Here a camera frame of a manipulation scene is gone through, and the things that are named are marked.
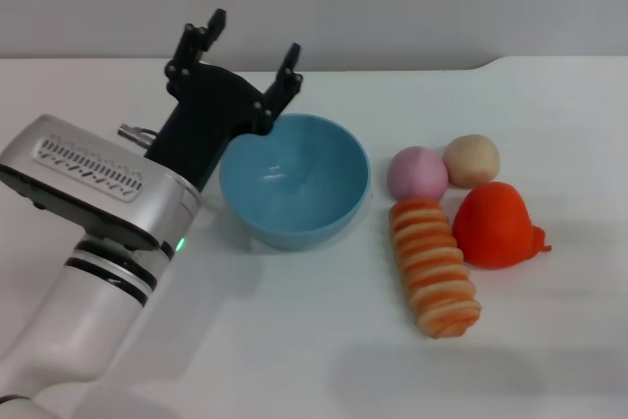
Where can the blue plastic bowl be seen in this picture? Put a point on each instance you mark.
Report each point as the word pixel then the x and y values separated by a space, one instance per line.
pixel 294 178

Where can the pink soft ball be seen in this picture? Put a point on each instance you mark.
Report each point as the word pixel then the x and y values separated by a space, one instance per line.
pixel 417 173

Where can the red tomato toy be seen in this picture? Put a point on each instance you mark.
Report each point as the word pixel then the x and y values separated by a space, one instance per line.
pixel 495 227

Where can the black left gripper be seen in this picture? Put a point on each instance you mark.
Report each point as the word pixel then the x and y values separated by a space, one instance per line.
pixel 206 110

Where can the orange striped toy bread roll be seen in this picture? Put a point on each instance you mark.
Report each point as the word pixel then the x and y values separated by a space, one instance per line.
pixel 432 267

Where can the beige soft ball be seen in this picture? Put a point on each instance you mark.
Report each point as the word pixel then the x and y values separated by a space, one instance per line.
pixel 472 160

